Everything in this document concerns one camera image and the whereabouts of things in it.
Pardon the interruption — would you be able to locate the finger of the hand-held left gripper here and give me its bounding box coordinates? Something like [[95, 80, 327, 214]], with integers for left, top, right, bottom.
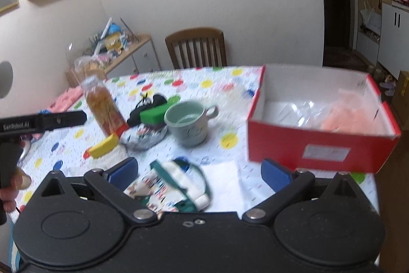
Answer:
[[38, 111, 87, 132]]

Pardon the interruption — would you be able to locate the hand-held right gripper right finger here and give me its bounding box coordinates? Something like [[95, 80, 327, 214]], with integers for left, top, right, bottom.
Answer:
[[243, 158, 368, 225]]

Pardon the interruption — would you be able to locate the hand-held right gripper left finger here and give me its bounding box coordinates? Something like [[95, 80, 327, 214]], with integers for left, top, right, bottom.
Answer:
[[32, 157, 159, 225]]

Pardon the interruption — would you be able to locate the yellow sponge block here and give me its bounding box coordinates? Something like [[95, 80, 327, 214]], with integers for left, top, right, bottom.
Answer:
[[89, 133, 119, 159]]

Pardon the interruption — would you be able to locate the cardboard box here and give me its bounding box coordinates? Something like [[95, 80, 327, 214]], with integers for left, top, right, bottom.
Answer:
[[247, 64, 401, 174], [390, 70, 409, 129]]

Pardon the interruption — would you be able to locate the panda printed bag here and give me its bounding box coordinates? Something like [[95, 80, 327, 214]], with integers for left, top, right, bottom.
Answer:
[[120, 124, 168, 152]]

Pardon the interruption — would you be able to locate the green white printed sock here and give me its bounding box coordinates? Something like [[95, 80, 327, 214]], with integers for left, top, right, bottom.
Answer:
[[124, 158, 211, 213]]

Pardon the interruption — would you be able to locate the pink soft cloth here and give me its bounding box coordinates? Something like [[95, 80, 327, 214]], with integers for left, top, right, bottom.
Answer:
[[320, 97, 379, 134]]

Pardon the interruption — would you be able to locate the person's left hand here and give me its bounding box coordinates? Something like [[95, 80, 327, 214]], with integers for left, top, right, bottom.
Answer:
[[0, 166, 31, 213]]

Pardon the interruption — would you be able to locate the orange snack bag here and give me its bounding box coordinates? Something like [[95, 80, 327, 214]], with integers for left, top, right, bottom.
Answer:
[[74, 56, 127, 137]]

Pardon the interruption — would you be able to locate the grey round object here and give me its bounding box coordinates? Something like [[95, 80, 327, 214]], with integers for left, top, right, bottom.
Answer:
[[0, 61, 14, 99]]

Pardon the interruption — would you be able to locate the white paper sheet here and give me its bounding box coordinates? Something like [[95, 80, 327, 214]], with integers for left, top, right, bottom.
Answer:
[[201, 162, 256, 213]]

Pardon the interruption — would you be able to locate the black pouch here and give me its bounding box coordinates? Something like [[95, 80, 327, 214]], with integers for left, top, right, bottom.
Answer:
[[127, 93, 168, 128]]

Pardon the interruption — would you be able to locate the green card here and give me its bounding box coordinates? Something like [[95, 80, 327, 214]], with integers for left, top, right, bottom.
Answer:
[[140, 96, 178, 125]]

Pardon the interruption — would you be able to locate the clear bubble wrap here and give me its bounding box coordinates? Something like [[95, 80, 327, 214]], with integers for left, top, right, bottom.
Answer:
[[278, 88, 371, 131]]

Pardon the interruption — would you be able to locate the white mug green inside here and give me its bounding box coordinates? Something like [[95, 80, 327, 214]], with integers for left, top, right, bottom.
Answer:
[[164, 101, 219, 147]]

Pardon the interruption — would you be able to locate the blue yellow toy package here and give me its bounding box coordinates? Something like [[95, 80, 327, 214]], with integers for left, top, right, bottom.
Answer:
[[104, 23, 127, 53]]

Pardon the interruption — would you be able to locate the white drawer cabinet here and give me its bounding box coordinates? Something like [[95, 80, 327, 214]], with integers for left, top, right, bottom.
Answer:
[[65, 34, 162, 88]]

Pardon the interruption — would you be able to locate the balloon printed tablecloth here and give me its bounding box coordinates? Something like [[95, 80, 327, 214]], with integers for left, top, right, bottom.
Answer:
[[6, 65, 381, 219]]

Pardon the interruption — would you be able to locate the white slipper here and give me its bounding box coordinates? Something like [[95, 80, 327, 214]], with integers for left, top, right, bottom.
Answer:
[[379, 81, 397, 96]]

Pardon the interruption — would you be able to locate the wooden chair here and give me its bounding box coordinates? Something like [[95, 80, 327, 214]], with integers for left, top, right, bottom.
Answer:
[[165, 27, 228, 69]]

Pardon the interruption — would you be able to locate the dark door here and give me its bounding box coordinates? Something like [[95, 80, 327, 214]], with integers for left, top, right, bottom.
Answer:
[[316, 0, 358, 67]]

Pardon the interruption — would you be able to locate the white cabinet unit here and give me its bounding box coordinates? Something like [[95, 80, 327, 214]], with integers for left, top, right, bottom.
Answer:
[[355, 0, 409, 91]]

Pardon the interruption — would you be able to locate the white shopping bag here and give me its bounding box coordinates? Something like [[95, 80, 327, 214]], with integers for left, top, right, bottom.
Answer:
[[360, 1, 382, 35]]

